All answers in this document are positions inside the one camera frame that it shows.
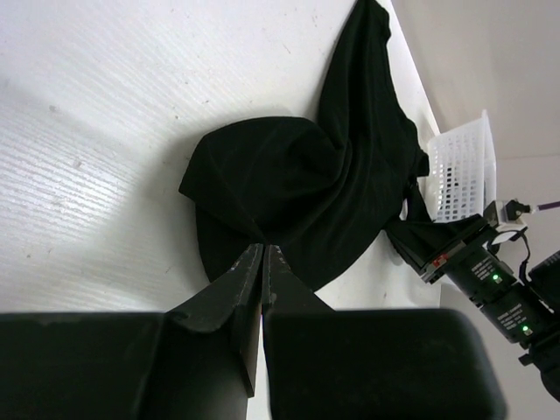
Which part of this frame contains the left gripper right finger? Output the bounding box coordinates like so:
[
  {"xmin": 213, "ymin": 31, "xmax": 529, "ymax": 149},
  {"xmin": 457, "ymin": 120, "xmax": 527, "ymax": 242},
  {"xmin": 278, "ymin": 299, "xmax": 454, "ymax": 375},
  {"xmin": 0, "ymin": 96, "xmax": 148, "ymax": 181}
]
[{"xmin": 262, "ymin": 246, "xmax": 508, "ymax": 419}]

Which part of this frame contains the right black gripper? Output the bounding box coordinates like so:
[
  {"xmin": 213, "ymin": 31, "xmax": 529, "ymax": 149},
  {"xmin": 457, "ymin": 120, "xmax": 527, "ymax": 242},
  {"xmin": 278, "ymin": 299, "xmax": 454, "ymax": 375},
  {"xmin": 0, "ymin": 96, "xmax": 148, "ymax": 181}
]
[{"xmin": 388, "ymin": 218, "xmax": 512, "ymax": 306}]

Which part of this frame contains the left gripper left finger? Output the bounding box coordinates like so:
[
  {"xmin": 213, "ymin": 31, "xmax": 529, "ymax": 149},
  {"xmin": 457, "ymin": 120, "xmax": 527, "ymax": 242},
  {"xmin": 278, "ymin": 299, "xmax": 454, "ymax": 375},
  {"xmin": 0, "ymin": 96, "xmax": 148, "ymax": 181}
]
[{"xmin": 148, "ymin": 244, "xmax": 263, "ymax": 419}]

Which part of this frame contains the black tank top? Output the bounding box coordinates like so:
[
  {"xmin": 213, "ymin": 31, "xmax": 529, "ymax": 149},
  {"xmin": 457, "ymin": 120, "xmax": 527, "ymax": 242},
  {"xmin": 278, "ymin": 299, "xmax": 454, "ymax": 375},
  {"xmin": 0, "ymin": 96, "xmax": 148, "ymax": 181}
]
[{"xmin": 179, "ymin": 1, "xmax": 432, "ymax": 290}]

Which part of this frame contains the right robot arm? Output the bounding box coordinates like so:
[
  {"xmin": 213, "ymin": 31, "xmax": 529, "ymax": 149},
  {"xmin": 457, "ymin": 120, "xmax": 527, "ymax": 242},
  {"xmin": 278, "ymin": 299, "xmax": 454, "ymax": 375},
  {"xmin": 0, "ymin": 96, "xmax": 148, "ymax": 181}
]
[{"xmin": 386, "ymin": 215, "xmax": 559, "ymax": 398}]

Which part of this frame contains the white plastic laundry basket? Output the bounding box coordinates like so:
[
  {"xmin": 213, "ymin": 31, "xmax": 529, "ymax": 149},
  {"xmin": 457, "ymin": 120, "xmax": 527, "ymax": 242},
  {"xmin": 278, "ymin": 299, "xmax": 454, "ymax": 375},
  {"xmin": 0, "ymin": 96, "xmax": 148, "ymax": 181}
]
[{"xmin": 424, "ymin": 111, "xmax": 497, "ymax": 222}]

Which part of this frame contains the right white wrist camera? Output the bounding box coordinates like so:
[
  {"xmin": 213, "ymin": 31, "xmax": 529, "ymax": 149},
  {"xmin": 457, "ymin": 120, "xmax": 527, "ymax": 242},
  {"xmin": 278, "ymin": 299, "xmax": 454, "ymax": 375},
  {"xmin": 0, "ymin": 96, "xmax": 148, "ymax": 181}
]
[{"xmin": 483, "ymin": 199, "xmax": 531, "ymax": 245}]

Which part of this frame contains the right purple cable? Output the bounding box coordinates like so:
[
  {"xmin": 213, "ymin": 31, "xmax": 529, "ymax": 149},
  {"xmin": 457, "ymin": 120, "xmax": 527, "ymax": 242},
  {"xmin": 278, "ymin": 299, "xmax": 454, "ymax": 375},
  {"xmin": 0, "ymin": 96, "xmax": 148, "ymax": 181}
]
[{"xmin": 528, "ymin": 199, "xmax": 560, "ymax": 215}]

